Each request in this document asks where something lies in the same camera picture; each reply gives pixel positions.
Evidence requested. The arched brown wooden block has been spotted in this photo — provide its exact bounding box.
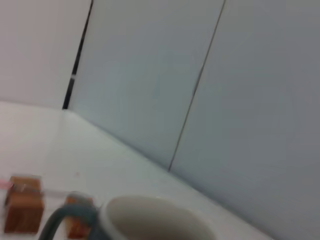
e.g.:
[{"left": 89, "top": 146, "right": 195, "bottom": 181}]
[{"left": 4, "top": 175, "right": 46, "bottom": 235}]

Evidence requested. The dark grey ceramic cup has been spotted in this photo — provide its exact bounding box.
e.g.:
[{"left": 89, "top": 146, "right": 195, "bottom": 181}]
[{"left": 39, "top": 194, "right": 219, "bottom": 240}]

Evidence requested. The flat reddish wooden block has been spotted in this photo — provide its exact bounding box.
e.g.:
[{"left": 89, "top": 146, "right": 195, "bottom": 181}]
[{"left": 65, "top": 196, "right": 95, "bottom": 239}]

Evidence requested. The pink handled metal spoon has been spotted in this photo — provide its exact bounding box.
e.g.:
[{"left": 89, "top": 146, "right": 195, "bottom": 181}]
[{"left": 0, "top": 178, "right": 86, "bottom": 201}]

